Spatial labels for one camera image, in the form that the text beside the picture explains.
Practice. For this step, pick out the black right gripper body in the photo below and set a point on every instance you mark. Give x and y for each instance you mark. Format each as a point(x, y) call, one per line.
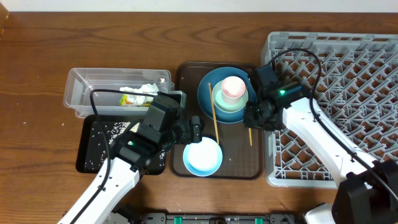
point(270, 124)

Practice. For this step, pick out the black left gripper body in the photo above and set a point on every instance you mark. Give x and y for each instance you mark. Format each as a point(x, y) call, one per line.
point(180, 134)

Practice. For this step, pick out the wooden chopstick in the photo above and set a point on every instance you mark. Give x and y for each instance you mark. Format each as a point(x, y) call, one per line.
point(250, 136)
point(213, 113)

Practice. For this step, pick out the white tissue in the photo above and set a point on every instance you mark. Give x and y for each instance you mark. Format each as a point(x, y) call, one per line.
point(144, 90)

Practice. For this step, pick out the light blue bowl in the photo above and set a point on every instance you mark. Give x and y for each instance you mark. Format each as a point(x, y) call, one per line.
point(204, 158)

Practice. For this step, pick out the pandan snack wrapper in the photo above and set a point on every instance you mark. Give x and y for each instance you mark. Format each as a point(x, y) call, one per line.
point(135, 100)

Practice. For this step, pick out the rice grains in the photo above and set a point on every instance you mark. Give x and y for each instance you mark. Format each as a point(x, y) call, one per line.
point(96, 149)

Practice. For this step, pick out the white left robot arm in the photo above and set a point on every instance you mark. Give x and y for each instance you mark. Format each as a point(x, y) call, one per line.
point(131, 153)

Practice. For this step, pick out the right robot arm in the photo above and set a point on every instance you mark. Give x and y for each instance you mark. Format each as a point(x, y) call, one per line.
point(367, 188)

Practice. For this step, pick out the grey dishwasher rack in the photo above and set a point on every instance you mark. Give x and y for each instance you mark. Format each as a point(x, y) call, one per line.
point(355, 76)

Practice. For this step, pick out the light green bowl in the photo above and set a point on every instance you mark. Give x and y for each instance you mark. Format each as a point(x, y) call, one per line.
point(225, 107)

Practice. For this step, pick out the brown serving tray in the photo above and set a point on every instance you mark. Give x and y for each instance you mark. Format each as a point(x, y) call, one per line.
point(240, 160)

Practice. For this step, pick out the pink cup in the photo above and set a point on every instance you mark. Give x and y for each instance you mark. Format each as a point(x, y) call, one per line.
point(232, 88)

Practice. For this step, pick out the dark blue plate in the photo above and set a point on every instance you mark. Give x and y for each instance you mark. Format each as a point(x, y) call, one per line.
point(218, 75)

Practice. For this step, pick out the black tray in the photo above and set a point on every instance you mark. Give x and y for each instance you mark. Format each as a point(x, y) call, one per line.
point(88, 121)

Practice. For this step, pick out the clear plastic bin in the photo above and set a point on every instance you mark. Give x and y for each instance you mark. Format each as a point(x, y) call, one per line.
point(81, 81)

